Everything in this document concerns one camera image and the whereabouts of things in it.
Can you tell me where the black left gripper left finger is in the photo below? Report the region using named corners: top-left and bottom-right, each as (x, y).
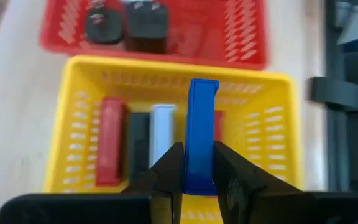
top-left (121, 142), bottom-right (185, 224)

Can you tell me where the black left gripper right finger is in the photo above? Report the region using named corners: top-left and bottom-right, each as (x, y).
top-left (214, 140), bottom-right (304, 224)

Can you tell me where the white digital clock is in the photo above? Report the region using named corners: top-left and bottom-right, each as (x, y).
top-left (149, 104), bottom-right (177, 169)

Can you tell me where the black digital clock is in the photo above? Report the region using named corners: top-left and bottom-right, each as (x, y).
top-left (128, 112), bottom-right (152, 184)

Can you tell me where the bright blue digital clock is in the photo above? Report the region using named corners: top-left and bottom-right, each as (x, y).
top-left (183, 78), bottom-right (220, 197)

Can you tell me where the black wall charger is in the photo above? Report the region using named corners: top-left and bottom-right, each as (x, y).
top-left (125, 0), bottom-right (170, 54)
top-left (85, 6), bottom-right (124, 45)

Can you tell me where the yellow plastic basket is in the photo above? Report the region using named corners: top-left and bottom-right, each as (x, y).
top-left (42, 55), bottom-right (303, 224)

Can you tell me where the red plastic basket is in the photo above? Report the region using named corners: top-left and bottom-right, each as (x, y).
top-left (39, 0), bottom-right (269, 71)

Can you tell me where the black frame clamp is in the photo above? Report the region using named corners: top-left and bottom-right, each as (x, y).
top-left (310, 76), bottom-right (358, 113)

